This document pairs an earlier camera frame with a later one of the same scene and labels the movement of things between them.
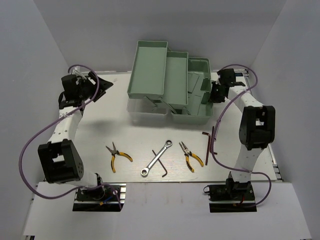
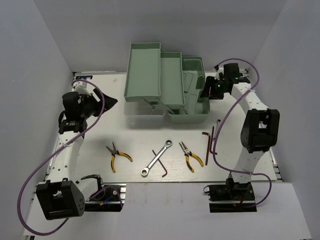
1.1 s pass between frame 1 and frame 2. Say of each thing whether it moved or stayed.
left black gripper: moved
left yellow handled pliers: stayed
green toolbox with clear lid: stayed
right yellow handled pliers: stayed
